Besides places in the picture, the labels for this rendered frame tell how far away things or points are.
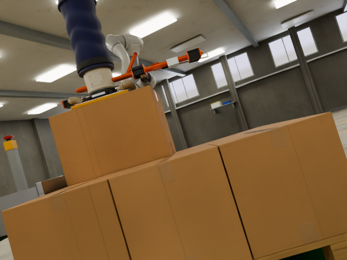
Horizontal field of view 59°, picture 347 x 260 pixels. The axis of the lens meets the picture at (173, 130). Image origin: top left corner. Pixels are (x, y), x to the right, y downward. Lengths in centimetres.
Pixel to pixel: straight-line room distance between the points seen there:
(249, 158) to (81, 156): 100
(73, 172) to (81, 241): 69
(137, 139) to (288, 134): 86
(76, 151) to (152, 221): 82
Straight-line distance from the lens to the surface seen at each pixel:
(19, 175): 269
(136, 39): 269
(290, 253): 117
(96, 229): 115
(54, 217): 119
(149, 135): 167
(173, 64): 189
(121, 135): 171
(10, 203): 178
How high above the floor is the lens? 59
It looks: 3 degrees up
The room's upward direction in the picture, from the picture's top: 17 degrees counter-clockwise
